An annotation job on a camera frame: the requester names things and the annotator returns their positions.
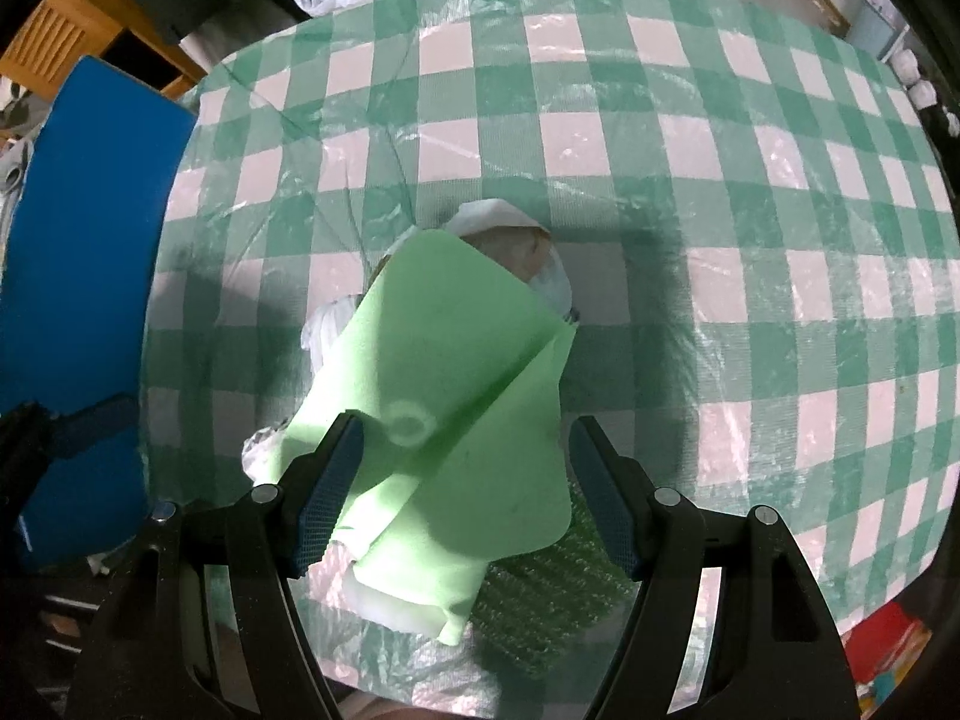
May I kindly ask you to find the red and yellow box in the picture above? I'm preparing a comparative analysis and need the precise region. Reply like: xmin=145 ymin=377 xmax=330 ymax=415
xmin=840 ymin=600 xmax=935 ymax=717

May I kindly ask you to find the green scouring pad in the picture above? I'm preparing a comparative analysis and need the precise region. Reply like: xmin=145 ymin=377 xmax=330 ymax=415
xmin=465 ymin=532 xmax=638 ymax=680

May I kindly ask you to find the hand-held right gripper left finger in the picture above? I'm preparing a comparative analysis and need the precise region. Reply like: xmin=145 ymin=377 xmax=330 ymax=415
xmin=64 ymin=411 xmax=366 ymax=720

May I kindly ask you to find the group of sneakers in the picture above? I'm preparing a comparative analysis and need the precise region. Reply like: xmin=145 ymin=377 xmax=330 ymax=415
xmin=892 ymin=49 xmax=960 ymax=136

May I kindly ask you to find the wooden louvered cabinet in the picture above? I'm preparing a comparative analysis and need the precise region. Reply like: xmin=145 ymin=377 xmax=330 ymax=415
xmin=0 ymin=0 xmax=207 ymax=102

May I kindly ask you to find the light blue trash bin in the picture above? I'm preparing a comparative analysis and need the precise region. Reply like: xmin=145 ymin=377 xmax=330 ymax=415
xmin=844 ymin=0 xmax=912 ymax=65

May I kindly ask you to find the white sock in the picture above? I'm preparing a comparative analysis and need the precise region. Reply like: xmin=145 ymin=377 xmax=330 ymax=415
xmin=439 ymin=197 xmax=578 ymax=323

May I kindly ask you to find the blue cardboard shoe box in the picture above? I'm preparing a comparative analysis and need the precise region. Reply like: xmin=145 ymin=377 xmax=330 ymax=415
xmin=0 ymin=55 xmax=200 ymax=571

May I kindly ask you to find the light green cloth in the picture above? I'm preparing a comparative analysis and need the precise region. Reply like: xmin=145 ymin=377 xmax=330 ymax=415
xmin=281 ymin=229 xmax=578 ymax=647

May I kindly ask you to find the green checked tablecloth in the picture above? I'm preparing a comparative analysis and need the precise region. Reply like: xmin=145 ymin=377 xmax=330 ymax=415
xmin=139 ymin=0 xmax=960 ymax=698

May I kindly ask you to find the grey printed bag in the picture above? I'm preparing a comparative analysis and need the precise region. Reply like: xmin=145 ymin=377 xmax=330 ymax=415
xmin=0 ymin=82 xmax=38 ymax=196

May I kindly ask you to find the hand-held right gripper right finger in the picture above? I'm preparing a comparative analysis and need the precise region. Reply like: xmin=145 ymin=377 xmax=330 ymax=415
xmin=568 ymin=415 xmax=860 ymax=720

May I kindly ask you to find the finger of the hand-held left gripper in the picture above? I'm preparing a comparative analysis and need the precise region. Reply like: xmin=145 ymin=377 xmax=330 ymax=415
xmin=45 ymin=394 xmax=142 ymax=460

